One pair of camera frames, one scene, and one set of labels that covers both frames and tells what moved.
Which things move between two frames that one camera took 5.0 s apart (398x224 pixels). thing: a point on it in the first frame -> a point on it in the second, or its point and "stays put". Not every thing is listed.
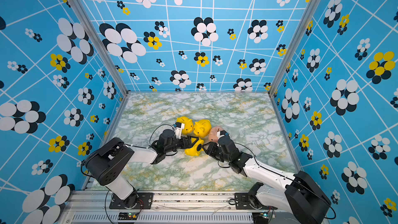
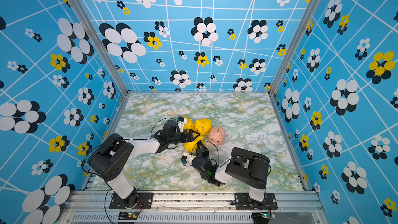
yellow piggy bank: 188,124 stays put
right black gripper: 211,150 -> 204,153
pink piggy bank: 212,136 stays put
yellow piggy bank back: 202,128 stays put
